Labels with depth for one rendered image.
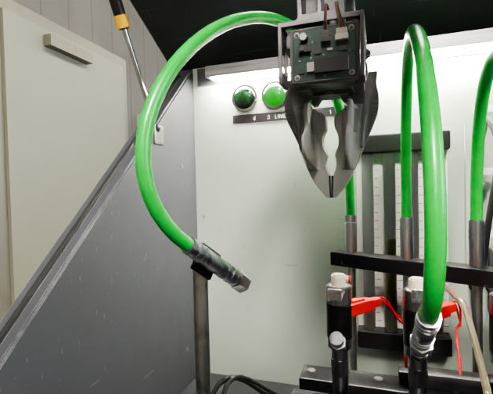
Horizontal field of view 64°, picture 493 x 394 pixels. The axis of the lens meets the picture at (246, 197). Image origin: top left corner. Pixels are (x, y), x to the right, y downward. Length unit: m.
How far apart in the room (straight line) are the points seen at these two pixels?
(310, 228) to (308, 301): 0.14
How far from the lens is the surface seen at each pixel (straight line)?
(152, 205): 0.36
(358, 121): 0.39
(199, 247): 0.39
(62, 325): 0.53
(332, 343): 0.44
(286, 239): 0.75
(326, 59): 0.34
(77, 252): 0.53
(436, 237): 0.28
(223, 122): 0.79
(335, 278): 0.45
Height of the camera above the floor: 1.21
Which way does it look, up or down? 2 degrees down
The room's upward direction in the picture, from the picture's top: 1 degrees counter-clockwise
